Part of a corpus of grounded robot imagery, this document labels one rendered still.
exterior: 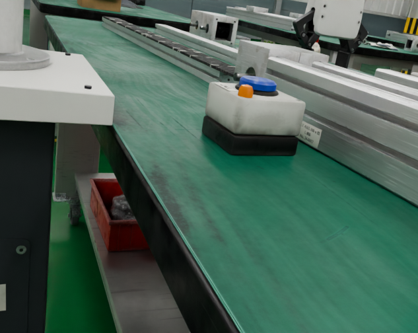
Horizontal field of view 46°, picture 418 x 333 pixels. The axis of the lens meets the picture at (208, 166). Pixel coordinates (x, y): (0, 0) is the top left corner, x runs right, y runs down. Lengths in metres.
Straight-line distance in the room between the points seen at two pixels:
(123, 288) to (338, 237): 0.95
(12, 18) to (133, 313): 0.76
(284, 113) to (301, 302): 0.27
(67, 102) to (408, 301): 0.38
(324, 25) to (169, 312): 0.72
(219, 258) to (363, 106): 0.29
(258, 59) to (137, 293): 0.74
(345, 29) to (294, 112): 0.46
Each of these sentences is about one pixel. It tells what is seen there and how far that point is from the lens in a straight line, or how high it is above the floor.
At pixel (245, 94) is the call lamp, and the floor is 0.84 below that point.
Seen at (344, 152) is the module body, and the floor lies 0.79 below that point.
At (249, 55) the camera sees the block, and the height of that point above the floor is 0.86.
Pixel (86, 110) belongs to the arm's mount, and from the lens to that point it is 0.54.
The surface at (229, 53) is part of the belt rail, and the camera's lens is 1.27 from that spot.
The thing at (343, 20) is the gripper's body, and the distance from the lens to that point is 0.95.
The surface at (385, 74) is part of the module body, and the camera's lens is 0.78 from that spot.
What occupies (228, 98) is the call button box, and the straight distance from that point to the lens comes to 0.51.
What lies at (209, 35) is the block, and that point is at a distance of 1.67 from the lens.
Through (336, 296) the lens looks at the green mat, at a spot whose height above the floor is 0.78.
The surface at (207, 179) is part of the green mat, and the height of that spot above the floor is 0.78.
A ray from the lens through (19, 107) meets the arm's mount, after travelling 0.53.
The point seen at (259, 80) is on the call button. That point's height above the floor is 0.85.
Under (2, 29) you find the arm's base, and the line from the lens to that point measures 0.64.
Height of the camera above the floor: 0.93
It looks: 19 degrees down
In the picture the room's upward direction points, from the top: 9 degrees clockwise
